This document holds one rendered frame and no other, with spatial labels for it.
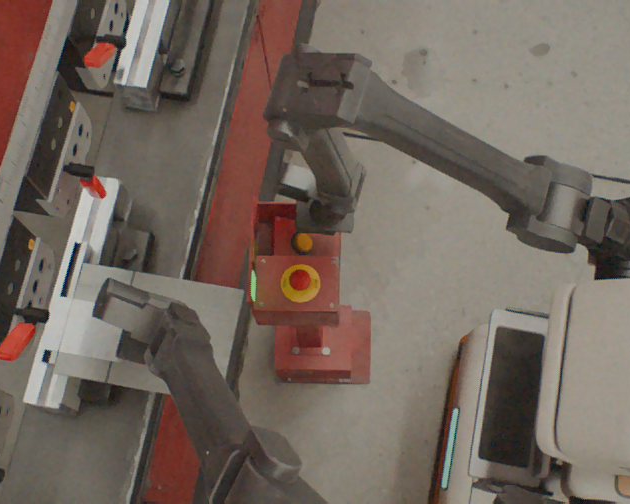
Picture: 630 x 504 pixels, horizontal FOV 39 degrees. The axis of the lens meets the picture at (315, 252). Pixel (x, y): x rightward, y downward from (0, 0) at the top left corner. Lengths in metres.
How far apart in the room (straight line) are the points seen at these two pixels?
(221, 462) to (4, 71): 0.51
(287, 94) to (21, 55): 0.32
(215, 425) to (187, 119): 0.86
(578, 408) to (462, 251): 1.48
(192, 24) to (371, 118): 0.79
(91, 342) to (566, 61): 1.79
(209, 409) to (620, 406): 0.44
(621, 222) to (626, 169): 1.45
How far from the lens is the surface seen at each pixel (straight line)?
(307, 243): 1.70
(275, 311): 1.62
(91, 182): 1.27
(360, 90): 0.98
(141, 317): 1.18
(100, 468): 1.52
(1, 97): 1.08
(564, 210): 1.17
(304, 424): 2.36
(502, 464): 1.32
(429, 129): 1.03
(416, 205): 2.51
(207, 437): 0.90
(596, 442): 1.02
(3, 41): 1.07
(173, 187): 1.61
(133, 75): 1.62
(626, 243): 1.22
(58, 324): 1.44
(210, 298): 1.40
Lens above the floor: 2.34
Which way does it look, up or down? 72 degrees down
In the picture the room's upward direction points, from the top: 7 degrees counter-clockwise
